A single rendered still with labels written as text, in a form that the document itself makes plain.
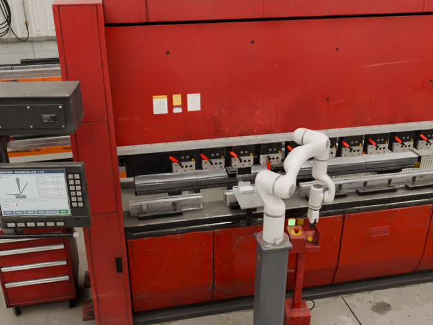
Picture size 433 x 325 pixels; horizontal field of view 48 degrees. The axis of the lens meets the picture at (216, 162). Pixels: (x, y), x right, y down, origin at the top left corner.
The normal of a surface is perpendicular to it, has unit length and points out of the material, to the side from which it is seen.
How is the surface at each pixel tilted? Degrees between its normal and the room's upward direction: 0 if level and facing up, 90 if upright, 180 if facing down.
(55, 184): 90
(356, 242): 90
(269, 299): 90
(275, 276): 90
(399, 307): 0
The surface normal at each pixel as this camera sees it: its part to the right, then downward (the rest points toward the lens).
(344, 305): 0.00, -0.90
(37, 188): 0.04, 0.43
